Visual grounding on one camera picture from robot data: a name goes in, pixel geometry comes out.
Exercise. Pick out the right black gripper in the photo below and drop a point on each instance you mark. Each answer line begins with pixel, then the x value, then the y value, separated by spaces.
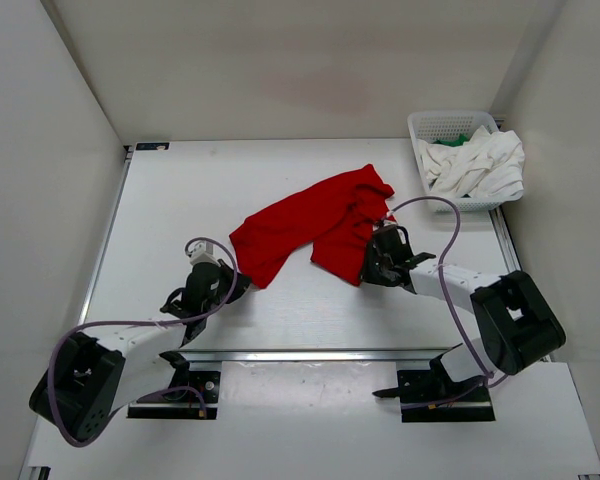
pixel 367 273

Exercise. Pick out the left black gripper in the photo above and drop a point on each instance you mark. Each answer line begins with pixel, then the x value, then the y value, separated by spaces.
pixel 243 281

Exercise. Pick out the red t-shirt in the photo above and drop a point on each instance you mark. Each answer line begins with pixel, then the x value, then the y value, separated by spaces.
pixel 335 216

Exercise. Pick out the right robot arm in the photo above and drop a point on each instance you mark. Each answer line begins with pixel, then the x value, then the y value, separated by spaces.
pixel 516 325

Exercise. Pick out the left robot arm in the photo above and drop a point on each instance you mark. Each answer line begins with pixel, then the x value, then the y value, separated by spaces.
pixel 98 372

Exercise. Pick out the green garment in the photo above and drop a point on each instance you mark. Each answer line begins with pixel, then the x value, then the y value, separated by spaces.
pixel 458 141

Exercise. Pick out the white t-shirt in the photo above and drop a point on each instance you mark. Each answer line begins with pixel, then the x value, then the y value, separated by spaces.
pixel 487 165

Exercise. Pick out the white plastic basket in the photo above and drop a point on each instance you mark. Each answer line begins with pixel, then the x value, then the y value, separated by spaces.
pixel 448 124

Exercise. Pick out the dark label sticker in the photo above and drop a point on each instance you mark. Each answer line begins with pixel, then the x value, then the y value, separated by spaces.
pixel 152 146

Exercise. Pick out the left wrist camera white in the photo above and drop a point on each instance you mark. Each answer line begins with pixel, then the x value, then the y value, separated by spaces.
pixel 200 251

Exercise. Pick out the aluminium rail front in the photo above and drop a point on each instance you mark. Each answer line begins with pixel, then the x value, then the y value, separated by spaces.
pixel 311 355

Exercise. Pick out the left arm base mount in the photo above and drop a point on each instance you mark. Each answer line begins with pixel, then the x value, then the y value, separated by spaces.
pixel 192 394

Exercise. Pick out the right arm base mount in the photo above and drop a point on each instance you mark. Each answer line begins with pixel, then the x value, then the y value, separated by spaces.
pixel 427 393

